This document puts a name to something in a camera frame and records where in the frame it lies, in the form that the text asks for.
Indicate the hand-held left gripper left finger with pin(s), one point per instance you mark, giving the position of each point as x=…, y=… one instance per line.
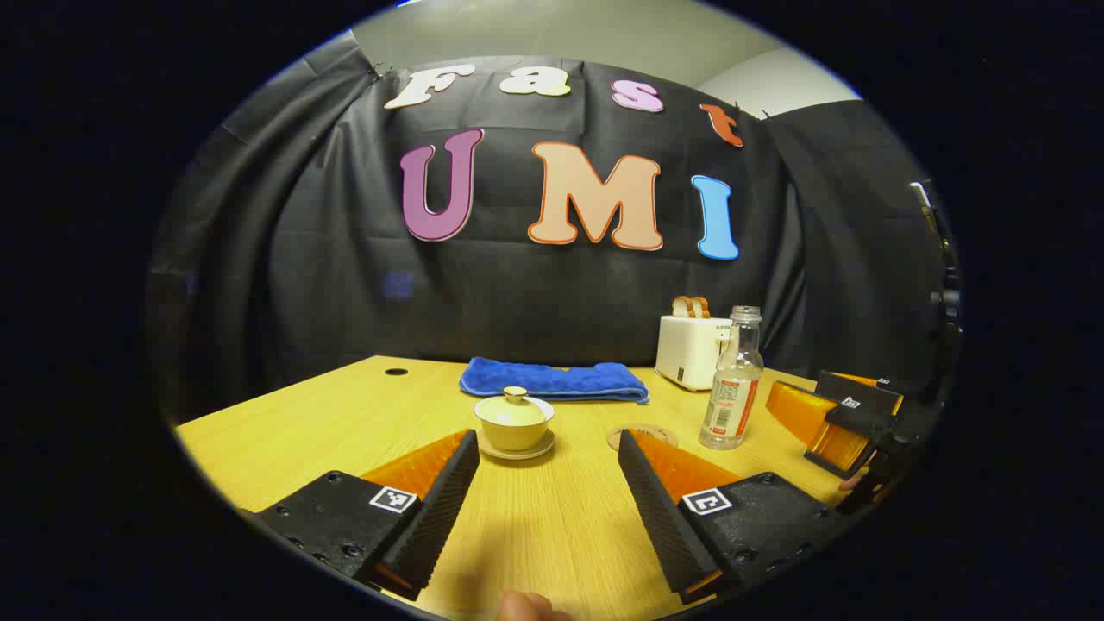
x=440, y=500

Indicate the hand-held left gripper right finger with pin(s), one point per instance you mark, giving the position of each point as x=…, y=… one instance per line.
x=655, y=509

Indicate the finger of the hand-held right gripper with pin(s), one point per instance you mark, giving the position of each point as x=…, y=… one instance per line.
x=841, y=448
x=798, y=410

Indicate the clear water bottle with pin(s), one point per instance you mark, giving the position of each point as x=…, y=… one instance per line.
x=731, y=397

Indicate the cream teacup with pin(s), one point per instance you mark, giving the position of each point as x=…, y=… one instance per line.
x=514, y=433

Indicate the cream teacup lid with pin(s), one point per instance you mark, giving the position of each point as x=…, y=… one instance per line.
x=514, y=407

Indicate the cream saucer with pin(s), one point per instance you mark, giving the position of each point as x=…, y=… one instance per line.
x=517, y=454

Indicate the white toaster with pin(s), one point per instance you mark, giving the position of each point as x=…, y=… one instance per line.
x=686, y=349

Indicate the toast slice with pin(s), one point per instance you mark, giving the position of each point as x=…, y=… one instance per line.
x=700, y=306
x=681, y=307

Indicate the blue folded towel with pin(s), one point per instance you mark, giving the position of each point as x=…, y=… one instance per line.
x=552, y=379

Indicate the black backdrop cloth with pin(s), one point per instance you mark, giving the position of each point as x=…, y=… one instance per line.
x=535, y=293

